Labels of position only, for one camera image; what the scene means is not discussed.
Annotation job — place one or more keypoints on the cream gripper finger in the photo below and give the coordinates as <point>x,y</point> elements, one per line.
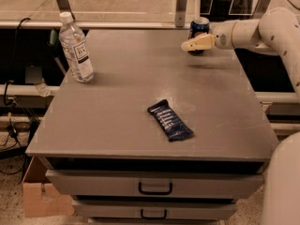
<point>201,42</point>

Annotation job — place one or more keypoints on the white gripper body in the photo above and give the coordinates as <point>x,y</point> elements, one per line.
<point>221,37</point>

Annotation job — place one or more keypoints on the blue pepsi can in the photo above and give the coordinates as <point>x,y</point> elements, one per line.
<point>198,26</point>

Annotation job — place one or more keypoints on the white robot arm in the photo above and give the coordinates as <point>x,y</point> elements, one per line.
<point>276,32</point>

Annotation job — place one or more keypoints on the dark blue snack bar wrapper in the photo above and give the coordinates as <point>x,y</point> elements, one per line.
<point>172,125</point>

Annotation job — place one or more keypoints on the grey cabinet with drawers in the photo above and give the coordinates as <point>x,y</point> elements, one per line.
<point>159,137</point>

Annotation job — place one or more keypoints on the clear water bottle white label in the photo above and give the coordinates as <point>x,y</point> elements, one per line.
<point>72,39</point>

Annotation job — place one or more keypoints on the small clear plastic bottle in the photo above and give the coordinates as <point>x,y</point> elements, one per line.
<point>42,89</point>

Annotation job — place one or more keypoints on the lower grey drawer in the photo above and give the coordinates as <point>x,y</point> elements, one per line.
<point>176,210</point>

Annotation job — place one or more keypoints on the grey drawer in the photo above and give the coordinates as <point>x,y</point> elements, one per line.
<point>176,210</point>
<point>125,184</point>

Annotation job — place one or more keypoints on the upper grey drawer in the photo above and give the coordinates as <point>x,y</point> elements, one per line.
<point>125,184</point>

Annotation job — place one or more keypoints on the brown cardboard box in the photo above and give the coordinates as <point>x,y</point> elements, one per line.
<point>40,198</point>

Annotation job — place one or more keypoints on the middle metal bracket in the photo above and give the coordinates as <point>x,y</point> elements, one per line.
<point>180,13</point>

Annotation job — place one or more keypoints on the right metal bracket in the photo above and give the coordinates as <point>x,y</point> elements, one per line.
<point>260,9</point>

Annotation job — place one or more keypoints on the black upper drawer handle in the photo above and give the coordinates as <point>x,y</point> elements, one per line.
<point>155,191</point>

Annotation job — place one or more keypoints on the black drawer handle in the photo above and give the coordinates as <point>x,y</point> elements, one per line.
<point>155,191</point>
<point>148,214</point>

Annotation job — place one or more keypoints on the black lower drawer handle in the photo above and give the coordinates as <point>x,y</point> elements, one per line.
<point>148,214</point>

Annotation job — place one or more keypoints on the grey metal rail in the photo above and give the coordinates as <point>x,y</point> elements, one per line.
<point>34,24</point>

